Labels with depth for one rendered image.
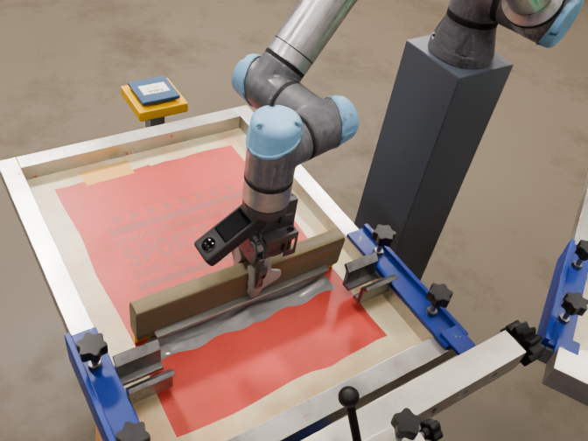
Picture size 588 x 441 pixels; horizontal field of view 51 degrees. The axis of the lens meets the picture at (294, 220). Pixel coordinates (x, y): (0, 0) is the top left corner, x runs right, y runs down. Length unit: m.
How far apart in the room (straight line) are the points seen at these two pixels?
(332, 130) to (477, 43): 0.60
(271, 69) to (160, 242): 0.43
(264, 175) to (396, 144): 0.77
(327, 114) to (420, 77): 0.59
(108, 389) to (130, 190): 0.50
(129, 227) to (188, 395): 0.39
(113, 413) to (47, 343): 1.34
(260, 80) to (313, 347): 0.46
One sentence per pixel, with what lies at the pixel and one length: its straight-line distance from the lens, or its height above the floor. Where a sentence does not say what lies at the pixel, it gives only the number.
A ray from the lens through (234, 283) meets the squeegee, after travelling 1.05.
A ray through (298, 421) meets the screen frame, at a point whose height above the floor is 0.99.
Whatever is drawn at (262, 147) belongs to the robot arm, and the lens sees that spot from 0.85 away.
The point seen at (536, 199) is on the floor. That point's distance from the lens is 3.26.
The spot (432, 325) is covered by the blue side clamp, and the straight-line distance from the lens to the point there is 1.12.
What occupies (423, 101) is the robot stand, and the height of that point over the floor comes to 1.10.
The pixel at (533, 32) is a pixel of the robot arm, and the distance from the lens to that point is 1.35.
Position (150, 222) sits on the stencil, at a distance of 1.26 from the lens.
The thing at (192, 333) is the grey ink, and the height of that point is 0.96.
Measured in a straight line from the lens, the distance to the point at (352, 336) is 1.12.
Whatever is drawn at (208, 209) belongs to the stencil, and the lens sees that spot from 1.29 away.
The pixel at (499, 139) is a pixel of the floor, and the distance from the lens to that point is 3.57.
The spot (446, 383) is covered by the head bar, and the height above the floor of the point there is 1.04.
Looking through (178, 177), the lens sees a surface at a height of 0.96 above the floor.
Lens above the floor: 1.84
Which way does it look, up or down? 44 degrees down
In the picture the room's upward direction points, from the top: 11 degrees clockwise
